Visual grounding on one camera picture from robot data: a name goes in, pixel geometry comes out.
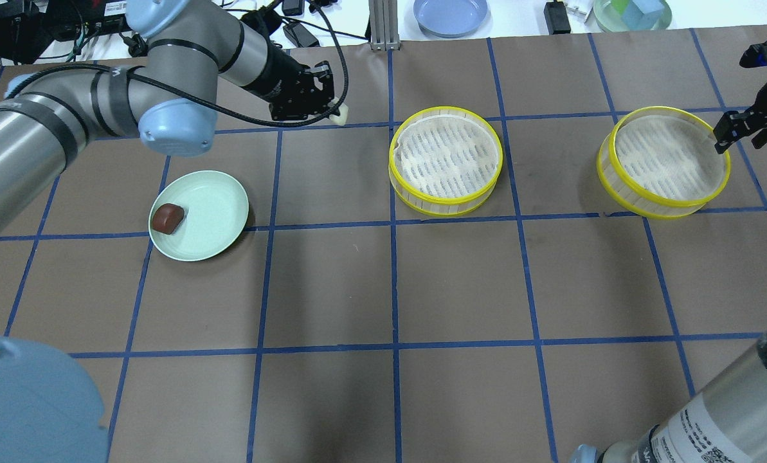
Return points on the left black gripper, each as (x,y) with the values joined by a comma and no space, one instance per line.
(276,76)

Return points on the white bun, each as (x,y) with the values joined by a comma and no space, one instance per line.
(340,115)

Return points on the yellow steamer basket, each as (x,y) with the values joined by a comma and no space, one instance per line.
(444,161)
(661,163)

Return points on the brown bun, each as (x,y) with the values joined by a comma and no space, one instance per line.
(166,218)

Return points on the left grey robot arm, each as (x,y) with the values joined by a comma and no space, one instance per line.
(201,62)

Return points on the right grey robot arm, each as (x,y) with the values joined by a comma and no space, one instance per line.
(725,422)

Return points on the blue plate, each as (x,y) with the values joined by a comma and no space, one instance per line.
(450,19)

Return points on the glass bowl with sponges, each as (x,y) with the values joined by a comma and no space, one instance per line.
(624,16)

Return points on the light green plate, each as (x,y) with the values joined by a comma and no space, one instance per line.
(217,208)

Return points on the black power adapter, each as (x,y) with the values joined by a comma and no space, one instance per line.
(556,18)

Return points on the aluminium frame post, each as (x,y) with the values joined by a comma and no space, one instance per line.
(384,25)

